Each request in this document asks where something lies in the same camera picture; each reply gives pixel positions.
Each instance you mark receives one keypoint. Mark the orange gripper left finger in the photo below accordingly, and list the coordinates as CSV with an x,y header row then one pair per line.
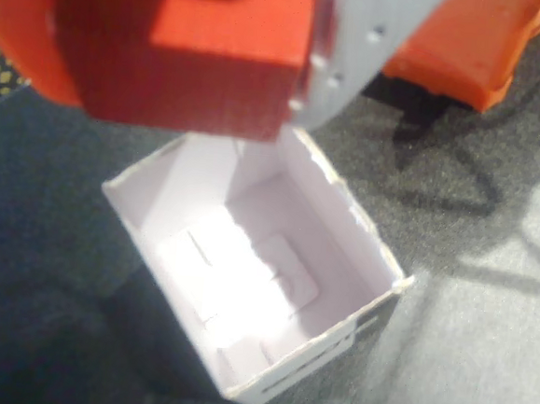
x,y
18,18

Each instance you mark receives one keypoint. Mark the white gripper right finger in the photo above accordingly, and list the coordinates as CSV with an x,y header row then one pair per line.
x,y
357,40

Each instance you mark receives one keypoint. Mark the red cube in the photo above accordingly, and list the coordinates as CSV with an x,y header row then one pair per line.
x,y
227,35

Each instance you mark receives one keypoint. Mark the white and orange robot arm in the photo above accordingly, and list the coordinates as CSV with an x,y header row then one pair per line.
x,y
464,49

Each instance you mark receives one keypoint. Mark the white cardboard box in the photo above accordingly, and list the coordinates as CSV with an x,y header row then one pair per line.
x,y
255,266

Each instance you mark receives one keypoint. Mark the black felt mat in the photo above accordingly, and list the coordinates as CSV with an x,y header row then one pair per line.
x,y
450,342

